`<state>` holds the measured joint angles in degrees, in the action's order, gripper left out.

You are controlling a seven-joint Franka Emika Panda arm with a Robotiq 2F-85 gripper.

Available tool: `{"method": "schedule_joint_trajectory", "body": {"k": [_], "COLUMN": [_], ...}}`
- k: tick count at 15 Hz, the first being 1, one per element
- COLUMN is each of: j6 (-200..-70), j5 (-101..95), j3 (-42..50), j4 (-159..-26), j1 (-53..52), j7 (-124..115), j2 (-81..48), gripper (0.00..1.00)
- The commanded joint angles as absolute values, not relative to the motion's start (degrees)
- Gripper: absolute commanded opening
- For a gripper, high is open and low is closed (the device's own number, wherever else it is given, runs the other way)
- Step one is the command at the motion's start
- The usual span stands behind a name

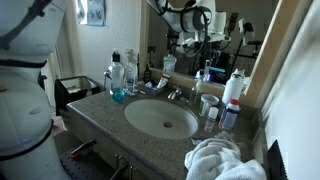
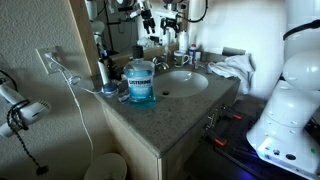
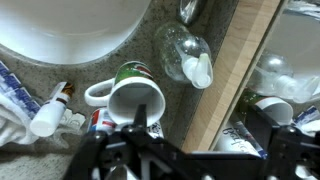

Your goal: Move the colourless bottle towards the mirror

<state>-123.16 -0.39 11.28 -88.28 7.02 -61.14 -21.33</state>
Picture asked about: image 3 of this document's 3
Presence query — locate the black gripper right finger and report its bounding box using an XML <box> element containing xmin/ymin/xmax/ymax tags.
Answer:
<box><xmin>239</xmin><ymin>105</ymin><xmax>320</xmax><ymax>180</ymax></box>

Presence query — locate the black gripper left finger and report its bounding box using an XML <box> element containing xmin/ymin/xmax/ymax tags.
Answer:
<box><xmin>63</xmin><ymin>103</ymin><xmax>188</xmax><ymax>180</ymax></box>

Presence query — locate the colourless soap pump bottle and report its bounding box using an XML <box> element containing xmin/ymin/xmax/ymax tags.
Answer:
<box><xmin>153</xmin><ymin>22</ymin><xmax>214</xmax><ymax>90</ymax></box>

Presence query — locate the small white bottle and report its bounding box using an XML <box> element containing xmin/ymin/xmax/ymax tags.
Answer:
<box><xmin>29</xmin><ymin>82</ymin><xmax>76</xmax><ymax>138</ymax></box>

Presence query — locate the wood framed mirror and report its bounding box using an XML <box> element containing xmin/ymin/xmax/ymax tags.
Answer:
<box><xmin>181</xmin><ymin>0</ymin><xmax>320</xmax><ymax>180</ymax></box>

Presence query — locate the white mug with green print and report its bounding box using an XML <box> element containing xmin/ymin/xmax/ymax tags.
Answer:
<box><xmin>84</xmin><ymin>60</ymin><xmax>167</xmax><ymax>128</ymax></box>

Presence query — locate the clear plastic wrapper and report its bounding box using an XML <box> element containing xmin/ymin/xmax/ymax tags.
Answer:
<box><xmin>54</xmin><ymin>108</ymin><xmax>87</xmax><ymax>136</ymax></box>

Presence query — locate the white towel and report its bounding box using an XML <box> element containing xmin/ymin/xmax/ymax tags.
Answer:
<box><xmin>0</xmin><ymin>92</ymin><xmax>38</xmax><ymax>148</ymax></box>

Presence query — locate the blue white packet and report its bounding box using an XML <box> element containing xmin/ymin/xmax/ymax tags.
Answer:
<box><xmin>0</xmin><ymin>60</ymin><xmax>42</xmax><ymax>119</ymax></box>

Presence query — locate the white oval sink basin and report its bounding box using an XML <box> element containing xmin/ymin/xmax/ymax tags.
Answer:
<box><xmin>0</xmin><ymin>0</ymin><xmax>153</xmax><ymax>65</ymax></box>

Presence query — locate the chrome faucet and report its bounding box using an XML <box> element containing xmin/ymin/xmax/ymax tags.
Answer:
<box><xmin>176</xmin><ymin>0</ymin><xmax>208</xmax><ymax>27</ymax></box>

